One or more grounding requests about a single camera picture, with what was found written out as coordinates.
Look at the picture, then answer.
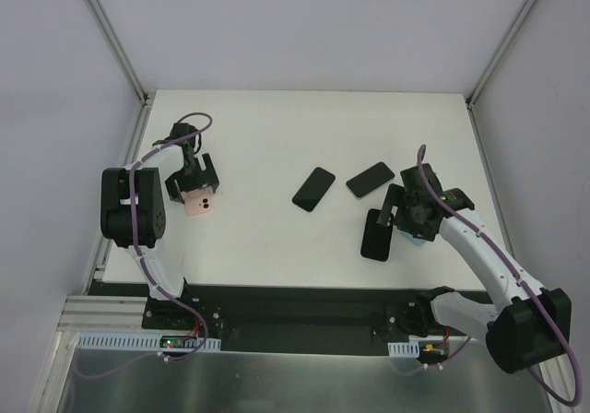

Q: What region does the pink phone case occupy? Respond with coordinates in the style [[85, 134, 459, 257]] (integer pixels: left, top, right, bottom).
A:
[[183, 188, 213, 217]]

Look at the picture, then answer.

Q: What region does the black phone case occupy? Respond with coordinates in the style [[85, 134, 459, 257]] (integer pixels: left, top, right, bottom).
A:
[[360, 208, 394, 262]]

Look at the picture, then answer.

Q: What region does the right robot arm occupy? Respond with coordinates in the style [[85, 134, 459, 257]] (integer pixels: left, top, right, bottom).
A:
[[361, 163, 572, 373]]

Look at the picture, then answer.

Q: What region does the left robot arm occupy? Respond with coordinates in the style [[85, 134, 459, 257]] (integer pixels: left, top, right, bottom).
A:
[[100, 112, 219, 329]]

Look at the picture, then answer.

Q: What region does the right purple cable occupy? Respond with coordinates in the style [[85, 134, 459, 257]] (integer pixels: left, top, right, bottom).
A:
[[391, 144, 583, 407]]

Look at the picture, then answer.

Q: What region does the purple cable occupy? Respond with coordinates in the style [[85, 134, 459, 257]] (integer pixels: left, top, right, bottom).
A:
[[391, 144, 583, 407], [71, 112, 214, 380]]

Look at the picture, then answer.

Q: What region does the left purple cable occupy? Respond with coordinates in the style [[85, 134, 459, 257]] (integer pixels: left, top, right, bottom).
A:
[[71, 112, 214, 380]]

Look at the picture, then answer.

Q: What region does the right white cable duct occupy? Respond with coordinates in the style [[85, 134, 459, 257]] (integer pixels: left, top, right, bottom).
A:
[[387, 340, 420, 359]]

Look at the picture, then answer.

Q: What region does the white cable duct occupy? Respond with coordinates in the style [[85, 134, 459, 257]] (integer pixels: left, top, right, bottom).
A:
[[387, 340, 420, 359], [77, 332, 221, 354]]

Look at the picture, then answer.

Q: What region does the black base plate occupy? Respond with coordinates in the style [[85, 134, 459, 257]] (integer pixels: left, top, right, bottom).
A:
[[89, 282, 459, 356]]

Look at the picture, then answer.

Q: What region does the aluminium frame rail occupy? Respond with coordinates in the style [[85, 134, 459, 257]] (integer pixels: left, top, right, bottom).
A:
[[57, 295, 147, 333]]

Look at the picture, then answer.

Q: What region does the left white cable duct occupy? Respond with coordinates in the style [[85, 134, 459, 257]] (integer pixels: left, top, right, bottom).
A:
[[77, 332, 221, 354]]

